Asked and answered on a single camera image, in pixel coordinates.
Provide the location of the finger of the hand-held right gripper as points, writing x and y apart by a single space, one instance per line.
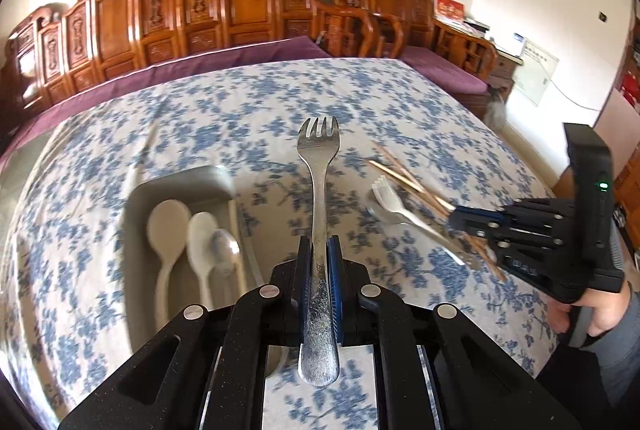
482 234
475 215

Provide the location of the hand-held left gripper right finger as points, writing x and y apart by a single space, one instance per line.
334 280

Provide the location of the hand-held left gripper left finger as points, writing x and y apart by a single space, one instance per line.
303 270

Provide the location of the white plastic fork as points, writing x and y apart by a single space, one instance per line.
395 205

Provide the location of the metal spoon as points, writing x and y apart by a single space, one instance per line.
225 250

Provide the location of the large metal fork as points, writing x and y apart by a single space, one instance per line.
318 190

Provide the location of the white plastic spoon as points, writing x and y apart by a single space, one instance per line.
202 240

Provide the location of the beige plastic spoon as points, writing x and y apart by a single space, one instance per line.
170 227

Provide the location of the grey metal utensil box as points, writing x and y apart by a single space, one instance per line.
142 285

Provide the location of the person's right forearm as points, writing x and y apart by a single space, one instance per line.
615 370

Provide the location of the person's right hand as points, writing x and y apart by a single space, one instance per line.
607 310

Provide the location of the grey plastic bag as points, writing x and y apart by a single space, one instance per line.
495 109

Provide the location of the wooden side table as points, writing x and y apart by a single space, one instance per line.
502 69

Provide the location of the square purple seat cushion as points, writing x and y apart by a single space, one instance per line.
445 69

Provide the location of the white and blue device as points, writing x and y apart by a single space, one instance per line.
517 42

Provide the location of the blue floral tablecloth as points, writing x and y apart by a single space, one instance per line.
200 119

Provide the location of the small tissue box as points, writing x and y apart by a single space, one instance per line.
475 25

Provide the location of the red desk calendar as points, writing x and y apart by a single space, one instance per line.
449 8

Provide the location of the long purple seat cushion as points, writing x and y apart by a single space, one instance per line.
175 69

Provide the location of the white wall cabinet door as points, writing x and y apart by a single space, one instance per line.
537 72

